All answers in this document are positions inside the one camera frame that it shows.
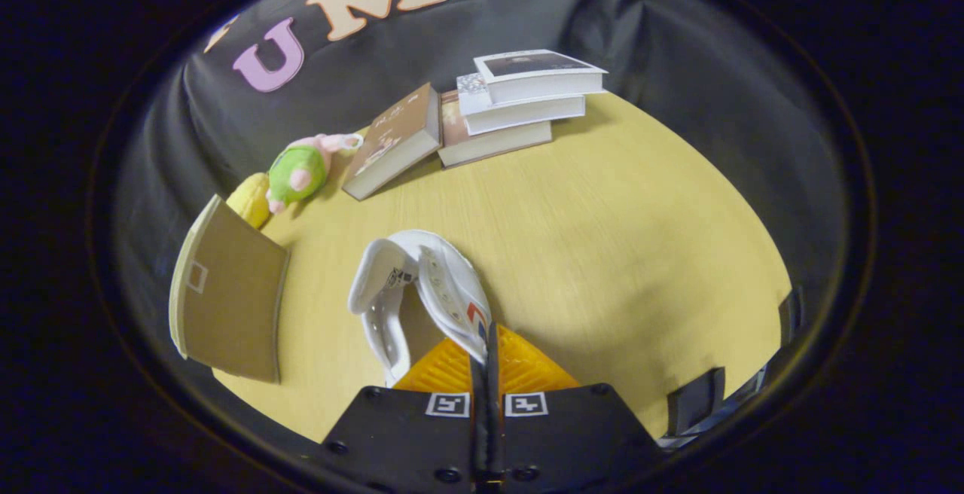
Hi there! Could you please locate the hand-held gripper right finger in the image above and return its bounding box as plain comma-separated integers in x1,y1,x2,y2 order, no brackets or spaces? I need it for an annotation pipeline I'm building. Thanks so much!
488,322,665,494

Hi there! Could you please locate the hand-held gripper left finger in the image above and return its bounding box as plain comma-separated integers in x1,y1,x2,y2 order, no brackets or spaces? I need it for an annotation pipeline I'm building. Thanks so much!
320,337,490,494

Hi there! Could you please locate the white shoe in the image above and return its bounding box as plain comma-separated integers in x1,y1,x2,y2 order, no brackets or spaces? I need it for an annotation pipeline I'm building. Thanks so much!
348,229,494,388

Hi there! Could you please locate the brown storage box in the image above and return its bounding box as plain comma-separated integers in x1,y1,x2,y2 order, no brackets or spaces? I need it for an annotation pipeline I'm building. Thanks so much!
169,193,291,383

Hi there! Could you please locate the yellow plush toy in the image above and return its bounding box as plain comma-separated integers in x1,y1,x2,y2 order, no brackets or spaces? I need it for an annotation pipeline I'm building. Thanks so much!
226,172,272,230

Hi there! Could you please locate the green and pink plush toy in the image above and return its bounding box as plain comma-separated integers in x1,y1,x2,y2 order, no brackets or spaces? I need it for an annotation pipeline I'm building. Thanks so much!
266,133,364,215

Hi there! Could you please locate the brown cover book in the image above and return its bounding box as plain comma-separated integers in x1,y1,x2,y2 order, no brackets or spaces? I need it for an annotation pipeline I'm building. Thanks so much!
341,82,443,201

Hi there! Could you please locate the thick book tan cover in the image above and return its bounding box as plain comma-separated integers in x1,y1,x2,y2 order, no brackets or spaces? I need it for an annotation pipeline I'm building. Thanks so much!
437,90,554,169

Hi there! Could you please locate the white patterned cover book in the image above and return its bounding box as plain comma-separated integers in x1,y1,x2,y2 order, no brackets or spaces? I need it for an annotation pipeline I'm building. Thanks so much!
456,72,587,136

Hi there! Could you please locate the white book dark photo cover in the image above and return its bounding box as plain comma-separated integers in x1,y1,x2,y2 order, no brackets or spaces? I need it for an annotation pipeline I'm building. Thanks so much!
473,49,608,105

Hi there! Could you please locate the black backdrop cloth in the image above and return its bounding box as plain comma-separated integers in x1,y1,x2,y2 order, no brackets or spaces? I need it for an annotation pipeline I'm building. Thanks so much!
113,0,852,344

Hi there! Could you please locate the black plastic frame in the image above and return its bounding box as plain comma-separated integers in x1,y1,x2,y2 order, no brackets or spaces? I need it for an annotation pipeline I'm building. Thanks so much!
659,287,803,450

